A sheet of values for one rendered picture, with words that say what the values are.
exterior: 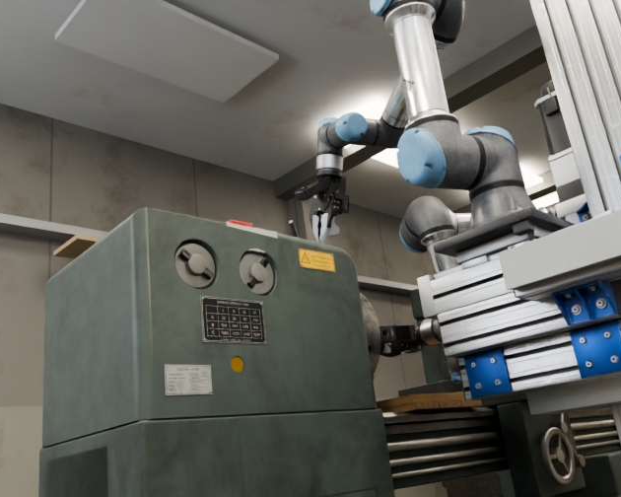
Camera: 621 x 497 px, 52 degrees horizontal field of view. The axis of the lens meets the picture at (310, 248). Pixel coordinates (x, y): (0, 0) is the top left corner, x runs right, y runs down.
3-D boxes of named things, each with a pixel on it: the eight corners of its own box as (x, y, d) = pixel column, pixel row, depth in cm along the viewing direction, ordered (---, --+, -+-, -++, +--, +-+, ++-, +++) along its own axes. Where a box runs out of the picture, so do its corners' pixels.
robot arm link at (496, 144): (538, 180, 132) (523, 124, 136) (486, 177, 126) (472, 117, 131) (501, 204, 142) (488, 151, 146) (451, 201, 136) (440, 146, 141)
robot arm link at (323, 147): (325, 112, 175) (313, 121, 183) (323, 151, 173) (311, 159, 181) (351, 118, 178) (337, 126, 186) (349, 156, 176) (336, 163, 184)
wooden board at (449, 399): (416, 409, 163) (413, 393, 165) (323, 426, 188) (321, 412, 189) (482, 405, 183) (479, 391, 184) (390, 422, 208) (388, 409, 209)
